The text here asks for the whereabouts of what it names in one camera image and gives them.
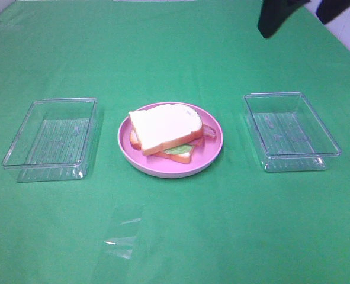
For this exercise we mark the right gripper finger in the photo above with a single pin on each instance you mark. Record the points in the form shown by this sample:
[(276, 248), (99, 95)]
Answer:
[(328, 10), (274, 13)]

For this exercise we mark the toy bacon strip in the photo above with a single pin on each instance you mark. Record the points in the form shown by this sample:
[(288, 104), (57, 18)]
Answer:
[(209, 131), (197, 142)]

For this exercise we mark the toy bread slice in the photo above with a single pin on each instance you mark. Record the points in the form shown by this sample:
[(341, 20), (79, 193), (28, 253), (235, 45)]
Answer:
[(165, 126), (180, 158)]

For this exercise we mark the toy lettuce leaf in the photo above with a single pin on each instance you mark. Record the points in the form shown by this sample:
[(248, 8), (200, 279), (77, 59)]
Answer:
[(182, 149)]

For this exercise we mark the right clear plastic tray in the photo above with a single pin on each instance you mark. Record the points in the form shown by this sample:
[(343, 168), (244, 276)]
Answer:
[(287, 132)]

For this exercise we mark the clear plastic tray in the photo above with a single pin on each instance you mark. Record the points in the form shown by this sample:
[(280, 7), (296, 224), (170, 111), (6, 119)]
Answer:
[(287, 132), (55, 141)]

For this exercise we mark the pink round plate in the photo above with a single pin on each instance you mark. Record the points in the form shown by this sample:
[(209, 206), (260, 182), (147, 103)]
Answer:
[(201, 158)]

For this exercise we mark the green tablecloth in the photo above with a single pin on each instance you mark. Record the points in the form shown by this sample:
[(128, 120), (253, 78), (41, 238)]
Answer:
[(231, 223)]

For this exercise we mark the left clear plastic tray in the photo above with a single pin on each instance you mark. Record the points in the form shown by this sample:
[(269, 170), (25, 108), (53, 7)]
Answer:
[(55, 141)]

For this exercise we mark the clear tape patch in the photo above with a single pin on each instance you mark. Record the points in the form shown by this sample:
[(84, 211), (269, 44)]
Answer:
[(121, 234)]

